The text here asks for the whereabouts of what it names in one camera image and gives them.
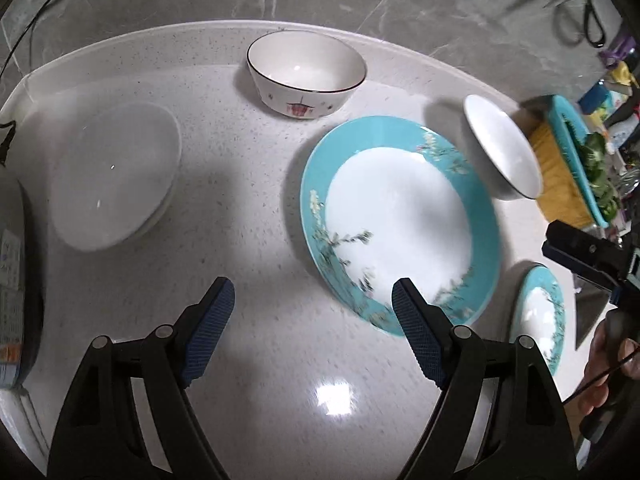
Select teal plastic strainer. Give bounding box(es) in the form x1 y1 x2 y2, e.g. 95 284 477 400
546 94 612 228

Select white bowl red pattern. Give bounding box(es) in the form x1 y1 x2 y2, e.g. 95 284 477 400
246 30 368 120

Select green leafy vegetables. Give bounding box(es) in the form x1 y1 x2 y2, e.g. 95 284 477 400
564 119 620 221

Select dark appliance with label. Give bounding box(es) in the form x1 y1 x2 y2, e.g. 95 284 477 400
1 168 44 390

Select plain white bowl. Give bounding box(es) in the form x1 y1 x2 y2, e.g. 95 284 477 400
463 94 544 200

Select shallow white dish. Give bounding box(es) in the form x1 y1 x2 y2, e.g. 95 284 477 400
50 102 181 252

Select black scissors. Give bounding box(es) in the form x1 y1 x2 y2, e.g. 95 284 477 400
504 0 609 49

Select small teal floral plate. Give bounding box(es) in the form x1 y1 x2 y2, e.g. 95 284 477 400
509 264 566 375

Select large teal floral plate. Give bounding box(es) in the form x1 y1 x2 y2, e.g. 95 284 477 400
299 116 501 335

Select person's right hand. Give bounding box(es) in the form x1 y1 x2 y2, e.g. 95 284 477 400
577 321 639 415

